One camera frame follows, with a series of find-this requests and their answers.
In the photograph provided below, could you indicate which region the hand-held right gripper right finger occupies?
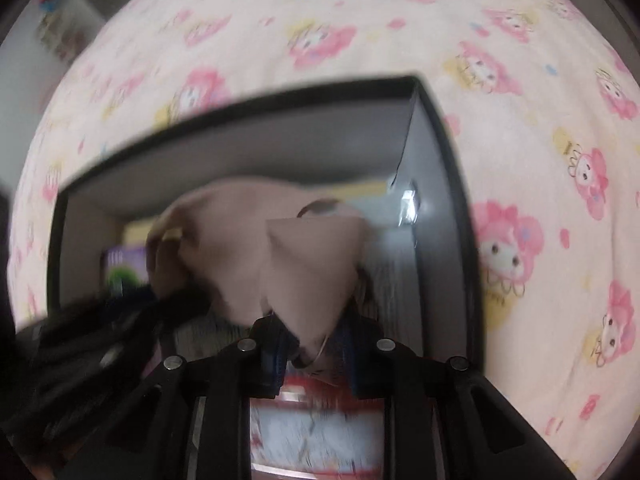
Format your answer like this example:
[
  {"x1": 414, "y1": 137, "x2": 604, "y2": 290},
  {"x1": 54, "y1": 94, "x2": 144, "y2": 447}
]
[{"x1": 335, "y1": 310, "x2": 576, "y2": 480}]

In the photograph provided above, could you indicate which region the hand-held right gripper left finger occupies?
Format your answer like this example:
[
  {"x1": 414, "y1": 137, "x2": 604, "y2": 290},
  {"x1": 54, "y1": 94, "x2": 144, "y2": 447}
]
[{"x1": 60, "y1": 317, "x2": 286, "y2": 480}]

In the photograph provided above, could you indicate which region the beige cloth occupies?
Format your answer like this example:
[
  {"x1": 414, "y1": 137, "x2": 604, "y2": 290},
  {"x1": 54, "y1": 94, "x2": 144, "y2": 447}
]
[{"x1": 147, "y1": 180, "x2": 373, "y2": 386}]

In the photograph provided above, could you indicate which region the black box container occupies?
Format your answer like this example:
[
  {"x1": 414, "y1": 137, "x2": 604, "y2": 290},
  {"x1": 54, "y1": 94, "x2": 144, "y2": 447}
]
[{"x1": 47, "y1": 75, "x2": 486, "y2": 480}]

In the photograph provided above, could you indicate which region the red and white packet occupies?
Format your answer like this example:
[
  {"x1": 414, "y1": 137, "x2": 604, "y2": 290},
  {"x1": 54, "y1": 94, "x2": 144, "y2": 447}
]
[{"x1": 249, "y1": 375, "x2": 387, "y2": 477}]

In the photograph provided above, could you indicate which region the purple packet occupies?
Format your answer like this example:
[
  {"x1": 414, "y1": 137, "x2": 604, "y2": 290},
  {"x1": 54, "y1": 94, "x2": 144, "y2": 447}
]
[{"x1": 100, "y1": 247, "x2": 151, "y2": 301}]

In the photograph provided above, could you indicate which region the yellow card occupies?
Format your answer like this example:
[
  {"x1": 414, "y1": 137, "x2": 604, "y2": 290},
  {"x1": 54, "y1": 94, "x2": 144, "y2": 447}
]
[{"x1": 122, "y1": 220, "x2": 168, "y2": 251}]

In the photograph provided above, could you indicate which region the pink printed blanket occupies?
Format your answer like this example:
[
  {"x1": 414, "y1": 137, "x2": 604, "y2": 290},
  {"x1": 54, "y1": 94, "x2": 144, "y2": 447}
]
[{"x1": 7, "y1": 0, "x2": 640, "y2": 480}]

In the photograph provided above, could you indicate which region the wall poster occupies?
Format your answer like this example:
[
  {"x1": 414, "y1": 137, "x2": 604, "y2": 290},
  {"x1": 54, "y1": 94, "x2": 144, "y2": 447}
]
[{"x1": 34, "y1": 0, "x2": 103, "y2": 63}]

